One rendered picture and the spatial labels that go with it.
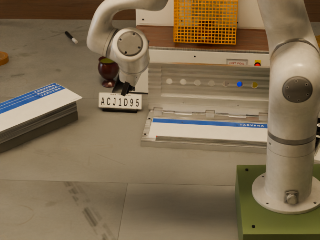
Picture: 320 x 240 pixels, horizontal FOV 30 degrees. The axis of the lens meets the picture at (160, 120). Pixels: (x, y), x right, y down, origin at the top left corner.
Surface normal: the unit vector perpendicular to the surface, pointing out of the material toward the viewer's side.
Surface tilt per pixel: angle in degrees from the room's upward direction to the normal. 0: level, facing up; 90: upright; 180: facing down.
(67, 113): 90
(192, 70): 83
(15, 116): 0
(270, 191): 92
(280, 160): 91
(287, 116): 121
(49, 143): 0
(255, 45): 0
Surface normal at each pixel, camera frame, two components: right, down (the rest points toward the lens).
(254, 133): -0.01, -0.86
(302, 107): 0.00, 0.90
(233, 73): -0.12, 0.39
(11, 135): 0.69, 0.36
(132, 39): 0.00, -0.16
